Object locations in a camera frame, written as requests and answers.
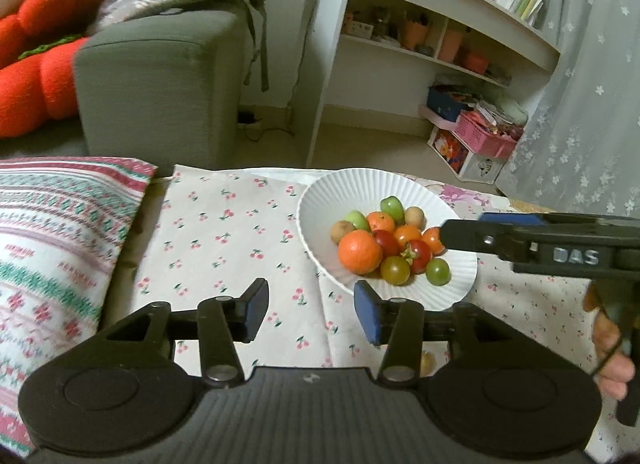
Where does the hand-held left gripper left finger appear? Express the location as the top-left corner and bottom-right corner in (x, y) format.
(102, 278), (271, 386)

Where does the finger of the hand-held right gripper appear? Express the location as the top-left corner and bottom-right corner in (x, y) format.
(441, 219), (532, 263)
(479, 212), (601, 231)

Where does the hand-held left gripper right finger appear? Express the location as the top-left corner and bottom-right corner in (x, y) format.
(353, 280), (516, 386)

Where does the green cherry tomato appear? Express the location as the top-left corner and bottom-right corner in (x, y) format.
(380, 195), (406, 222)
(345, 209), (371, 232)
(425, 257), (452, 287)

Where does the red tomato with calyx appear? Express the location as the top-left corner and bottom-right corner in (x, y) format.
(400, 239), (433, 275)

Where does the olive brown cherry tomato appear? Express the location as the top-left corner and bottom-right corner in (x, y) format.
(380, 255), (412, 286)

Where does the orange cherry tomato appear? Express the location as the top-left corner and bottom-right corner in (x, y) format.
(421, 227), (448, 255)
(393, 224), (423, 247)

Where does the white ribbed plate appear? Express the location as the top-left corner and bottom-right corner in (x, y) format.
(296, 168), (478, 310)

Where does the person's right hand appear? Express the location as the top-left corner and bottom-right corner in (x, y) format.
(582, 284), (636, 402)

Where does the pink floral cloth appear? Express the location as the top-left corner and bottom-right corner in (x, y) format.
(390, 171), (516, 217)

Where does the white printed storage box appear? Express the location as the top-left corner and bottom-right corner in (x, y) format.
(427, 127), (506, 182)

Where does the large mandarin orange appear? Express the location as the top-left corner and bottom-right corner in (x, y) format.
(338, 229), (385, 276)

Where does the cherry print tablecloth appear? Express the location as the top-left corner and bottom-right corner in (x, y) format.
(97, 164), (636, 445)

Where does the red cherry tomato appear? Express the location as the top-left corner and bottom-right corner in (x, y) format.
(372, 229), (402, 257)

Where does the pink plastic basket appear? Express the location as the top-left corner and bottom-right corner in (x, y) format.
(452, 109), (518, 160)

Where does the small mandarin orange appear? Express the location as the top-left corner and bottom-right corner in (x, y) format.
(366, 211), (397, 234)

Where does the blue storage box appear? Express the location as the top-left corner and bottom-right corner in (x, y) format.
(426, 84), (476, 122)

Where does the white floral curtain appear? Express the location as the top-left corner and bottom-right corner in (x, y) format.
(495, 0), (640, 220)

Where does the orange cup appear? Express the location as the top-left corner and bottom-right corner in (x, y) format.
(461, 49), (491, 75)
(402, 19), (430, 49)
(440, 28), (466, 64)

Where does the striped patterned cushion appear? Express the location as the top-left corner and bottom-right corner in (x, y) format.
(0, 157), (158, 460)

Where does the white shelf unit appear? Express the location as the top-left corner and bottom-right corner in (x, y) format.
(305, 0), (561, 170)

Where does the grey sofa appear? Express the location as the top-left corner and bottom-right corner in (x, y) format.
(0, 0), (261, 177)

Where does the red plush toy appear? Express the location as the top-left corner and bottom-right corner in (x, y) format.
(0, 0), (111, 140)

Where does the black power cable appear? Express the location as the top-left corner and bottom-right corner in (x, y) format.
(235, 29), (311, 142)

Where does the olive bag strap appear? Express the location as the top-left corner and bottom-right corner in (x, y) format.
(235, 0), (271, 92)

